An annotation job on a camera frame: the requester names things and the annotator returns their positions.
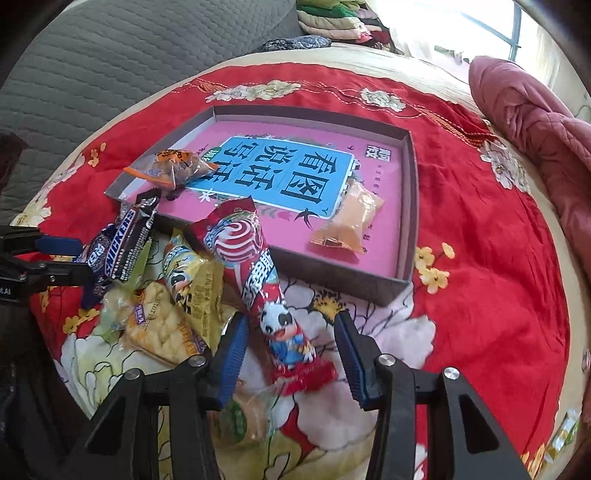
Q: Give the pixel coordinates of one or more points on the dark floral cloth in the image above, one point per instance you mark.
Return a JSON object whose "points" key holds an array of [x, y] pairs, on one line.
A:
{"points": [[300, 43]]}

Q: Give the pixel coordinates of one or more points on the clear cracker packet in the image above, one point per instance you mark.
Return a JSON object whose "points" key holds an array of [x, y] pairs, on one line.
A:
{"points": [[152, 327]]}

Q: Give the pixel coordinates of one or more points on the red panda snack packet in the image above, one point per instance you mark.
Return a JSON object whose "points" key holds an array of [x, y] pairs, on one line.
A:
{"points": [[244, 258]]}

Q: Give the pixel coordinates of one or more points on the pink quilt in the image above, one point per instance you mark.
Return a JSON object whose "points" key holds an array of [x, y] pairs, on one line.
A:
{"points": [[531, 120]]}

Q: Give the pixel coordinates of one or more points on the yellow cake packet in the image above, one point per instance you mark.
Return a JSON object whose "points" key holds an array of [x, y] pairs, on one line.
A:
{"points": [[348, 219]]}

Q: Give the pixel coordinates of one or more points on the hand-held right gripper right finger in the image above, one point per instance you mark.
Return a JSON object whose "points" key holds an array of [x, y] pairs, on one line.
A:
{"points": [[351, 360]]}

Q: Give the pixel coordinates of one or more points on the green label snack packet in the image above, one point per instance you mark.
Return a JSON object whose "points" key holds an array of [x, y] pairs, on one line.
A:
{"points": [[240, 417]]}

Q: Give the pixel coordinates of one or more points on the red floral blanket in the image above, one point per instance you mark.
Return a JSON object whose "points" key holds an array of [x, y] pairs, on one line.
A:
{"points": [[485, 277]]}

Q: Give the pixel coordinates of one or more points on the grey cardboard box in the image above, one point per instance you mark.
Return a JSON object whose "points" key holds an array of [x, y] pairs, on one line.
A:
{"points": [[383, 293]]}

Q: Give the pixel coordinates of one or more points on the yellow panda snack packet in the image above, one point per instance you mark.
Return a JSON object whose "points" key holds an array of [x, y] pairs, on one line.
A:
{"points": [[189, 277]]}

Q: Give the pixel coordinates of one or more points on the pile of folded clothes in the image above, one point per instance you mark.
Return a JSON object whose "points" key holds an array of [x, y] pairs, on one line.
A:
{"points": [[332, 23]]}

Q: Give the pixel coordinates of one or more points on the small yellow candy packet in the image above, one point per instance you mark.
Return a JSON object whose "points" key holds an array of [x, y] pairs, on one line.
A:
{"points": [[563, 434]]}

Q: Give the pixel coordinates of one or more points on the grey quilted sofa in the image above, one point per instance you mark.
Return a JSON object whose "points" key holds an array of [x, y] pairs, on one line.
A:
{"points": [[115, 69]]}

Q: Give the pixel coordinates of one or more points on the orange snack packet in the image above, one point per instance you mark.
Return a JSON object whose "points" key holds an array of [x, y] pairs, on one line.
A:
{"points": [[175, 166]]}

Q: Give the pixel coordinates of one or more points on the dark chocolate bar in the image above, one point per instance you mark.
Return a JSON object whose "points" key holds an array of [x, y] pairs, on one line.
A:
{"points": [[134, 235]]}

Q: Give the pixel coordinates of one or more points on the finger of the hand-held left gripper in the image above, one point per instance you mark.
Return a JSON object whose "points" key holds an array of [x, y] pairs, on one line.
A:
{"points": [[60, 276], [60, 245]]}

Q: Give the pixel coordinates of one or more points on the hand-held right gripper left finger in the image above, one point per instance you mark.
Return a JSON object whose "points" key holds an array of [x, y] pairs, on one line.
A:
{"points": [[233, 355]]}

